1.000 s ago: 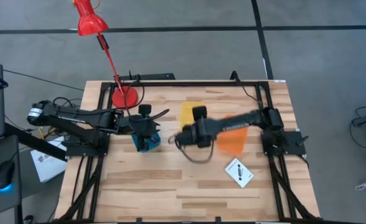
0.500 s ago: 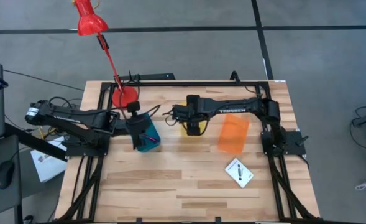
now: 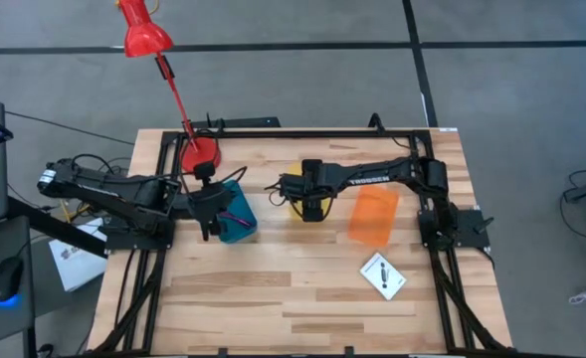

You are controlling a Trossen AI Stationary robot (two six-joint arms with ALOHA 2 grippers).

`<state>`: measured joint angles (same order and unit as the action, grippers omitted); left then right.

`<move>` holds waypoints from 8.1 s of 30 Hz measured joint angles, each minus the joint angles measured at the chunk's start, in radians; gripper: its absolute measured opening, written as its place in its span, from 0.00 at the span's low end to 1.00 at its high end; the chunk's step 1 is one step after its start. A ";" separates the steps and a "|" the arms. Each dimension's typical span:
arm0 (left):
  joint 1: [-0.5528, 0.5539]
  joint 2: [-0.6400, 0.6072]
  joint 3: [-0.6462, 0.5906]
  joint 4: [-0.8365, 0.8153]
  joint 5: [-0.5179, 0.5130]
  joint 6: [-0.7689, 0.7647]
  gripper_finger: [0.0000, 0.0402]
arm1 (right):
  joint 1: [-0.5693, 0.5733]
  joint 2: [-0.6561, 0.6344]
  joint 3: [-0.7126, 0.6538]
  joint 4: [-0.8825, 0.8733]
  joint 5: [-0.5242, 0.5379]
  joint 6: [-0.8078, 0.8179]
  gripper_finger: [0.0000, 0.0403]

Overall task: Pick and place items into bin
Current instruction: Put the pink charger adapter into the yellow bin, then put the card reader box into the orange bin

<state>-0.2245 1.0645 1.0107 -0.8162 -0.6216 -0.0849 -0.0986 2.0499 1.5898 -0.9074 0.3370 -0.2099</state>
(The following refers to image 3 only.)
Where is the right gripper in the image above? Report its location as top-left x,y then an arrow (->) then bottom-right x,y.
299,158 -> 334,223

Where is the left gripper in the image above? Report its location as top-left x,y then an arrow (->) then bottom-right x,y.
188,181 -> 235,244

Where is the pink pen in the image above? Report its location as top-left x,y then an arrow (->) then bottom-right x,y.
221,210 -> 254,229

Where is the white printed box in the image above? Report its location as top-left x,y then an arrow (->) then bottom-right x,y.
358,252 -> 408,301

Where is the yellow translucent plastic bin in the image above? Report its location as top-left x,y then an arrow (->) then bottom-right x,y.
286,161 -> 334,223

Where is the teal plastic bin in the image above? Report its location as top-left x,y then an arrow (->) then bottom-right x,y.
216,178 -> 259,245

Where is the orange translucent plastic bin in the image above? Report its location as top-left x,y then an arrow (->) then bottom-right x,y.
346,185 -> 401,249

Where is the black power strip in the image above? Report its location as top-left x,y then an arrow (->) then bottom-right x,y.
191,116 -> 282,129

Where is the white cardboard box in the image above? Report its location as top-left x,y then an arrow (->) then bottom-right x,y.
48,217 -> 109,293

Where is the black metal beam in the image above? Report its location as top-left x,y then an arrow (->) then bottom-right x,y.
6,196 -> 107,260

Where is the red desk lamp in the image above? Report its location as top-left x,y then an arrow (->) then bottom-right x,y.
115,0 -> 223,174

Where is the black computer mouse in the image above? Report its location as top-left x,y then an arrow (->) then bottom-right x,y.
0,256 -> 25,303

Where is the dark grey desk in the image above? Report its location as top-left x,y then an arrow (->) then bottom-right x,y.
0,214 -> 38,358

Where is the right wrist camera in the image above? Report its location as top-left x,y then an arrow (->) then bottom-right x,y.
277,173 -> 302,203

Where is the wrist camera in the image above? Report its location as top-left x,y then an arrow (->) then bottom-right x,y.
192,160 -> 217,184
277,173 -> 302,203

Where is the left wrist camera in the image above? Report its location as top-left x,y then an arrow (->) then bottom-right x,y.
192,160 -> 217,184

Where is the black aluminium table frame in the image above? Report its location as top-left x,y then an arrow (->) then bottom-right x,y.
91,127 -> 515,358

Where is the yellow cable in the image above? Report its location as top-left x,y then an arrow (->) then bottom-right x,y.
58,198 -> 94,224

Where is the thin black floor cable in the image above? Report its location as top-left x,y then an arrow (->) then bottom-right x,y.
4,111 -> 137,146

